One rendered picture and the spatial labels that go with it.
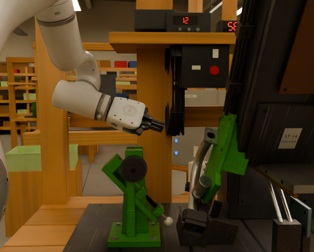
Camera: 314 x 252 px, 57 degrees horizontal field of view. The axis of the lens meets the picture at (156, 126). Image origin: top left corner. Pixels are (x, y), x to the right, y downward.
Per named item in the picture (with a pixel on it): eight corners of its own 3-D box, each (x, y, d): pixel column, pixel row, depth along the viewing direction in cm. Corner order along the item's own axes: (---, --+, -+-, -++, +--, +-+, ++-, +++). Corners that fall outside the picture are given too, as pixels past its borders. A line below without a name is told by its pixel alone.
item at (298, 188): (365, 198, 64) (366, 184, 63) (292, 199, 63) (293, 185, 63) (283, 158, 102) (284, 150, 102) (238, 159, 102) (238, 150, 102)
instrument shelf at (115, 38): (364, 44, 103) (365, 33, 102) (108, 43, 101) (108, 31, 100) (322, 54, 128) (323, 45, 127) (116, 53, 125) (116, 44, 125)
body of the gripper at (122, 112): (102, 113, 82) (140, 126, 83) (112, 89, 88) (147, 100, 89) (98, 128, 87) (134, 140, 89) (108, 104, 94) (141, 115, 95)
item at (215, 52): (229, 87, 104) (230, 44, 103) (182, 87, 104) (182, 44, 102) (220, 88, 117) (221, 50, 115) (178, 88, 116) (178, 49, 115)
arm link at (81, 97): (101, 105, 94) (92, 125, 88) (61, 91, 93) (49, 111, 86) (105, 86, 88) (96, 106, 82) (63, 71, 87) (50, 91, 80)
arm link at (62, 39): (56, -7, 76) (80, 85, 98) (28, 21, 65) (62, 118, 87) (89, -6, 75) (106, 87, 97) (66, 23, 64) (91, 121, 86)
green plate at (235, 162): (240, 194, 81) (262, 121, 79) (211, 186, 81) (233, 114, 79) (229, 181, 92) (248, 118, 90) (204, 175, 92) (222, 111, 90)
